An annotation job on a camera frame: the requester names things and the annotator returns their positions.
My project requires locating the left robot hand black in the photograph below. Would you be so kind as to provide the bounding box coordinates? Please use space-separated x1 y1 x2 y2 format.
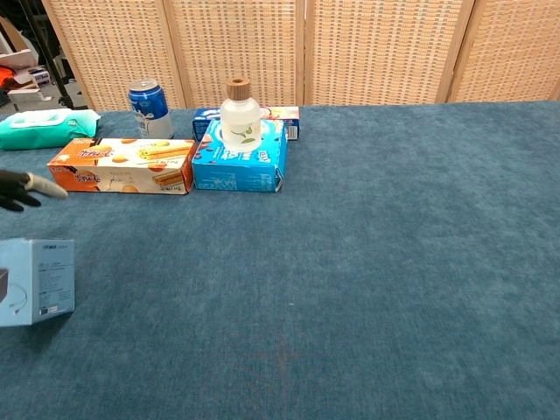
0 169 69 214

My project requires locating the small light blue box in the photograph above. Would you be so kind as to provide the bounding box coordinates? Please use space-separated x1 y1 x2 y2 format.
0 238 76 327

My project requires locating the orange biscuit box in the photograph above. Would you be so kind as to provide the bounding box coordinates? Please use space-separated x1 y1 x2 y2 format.
46 136 197 196

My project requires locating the black tripod stand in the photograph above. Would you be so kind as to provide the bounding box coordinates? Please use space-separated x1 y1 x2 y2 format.
24 0 88 110

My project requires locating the green wet wipes pack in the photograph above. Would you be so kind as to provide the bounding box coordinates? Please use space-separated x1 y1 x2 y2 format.
0 108 102 151

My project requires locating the orange cloth item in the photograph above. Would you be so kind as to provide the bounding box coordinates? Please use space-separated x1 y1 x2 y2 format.
0 64 19 91

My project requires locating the white cardboard box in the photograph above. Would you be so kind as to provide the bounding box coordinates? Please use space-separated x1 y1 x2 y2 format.
0 48 40 67

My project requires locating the blue white drink can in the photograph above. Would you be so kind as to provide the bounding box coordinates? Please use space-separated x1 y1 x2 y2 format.
127 77 175 140

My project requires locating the blue square cookie box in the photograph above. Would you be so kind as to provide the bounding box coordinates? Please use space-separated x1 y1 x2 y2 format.
191 117 290 194

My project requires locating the frosted bottle with wooden cap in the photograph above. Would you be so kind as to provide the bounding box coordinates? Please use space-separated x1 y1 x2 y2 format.
219 77 263 152

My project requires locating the long blue pink cookie box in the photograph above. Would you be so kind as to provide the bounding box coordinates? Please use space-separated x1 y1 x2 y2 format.
192 105 302 143

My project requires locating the blue carpet table mat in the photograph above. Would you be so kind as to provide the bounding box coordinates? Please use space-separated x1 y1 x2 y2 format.
0 100 560 420

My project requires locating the woven wooden folding screen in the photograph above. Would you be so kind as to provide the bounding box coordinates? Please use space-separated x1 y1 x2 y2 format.
41 0 560 111

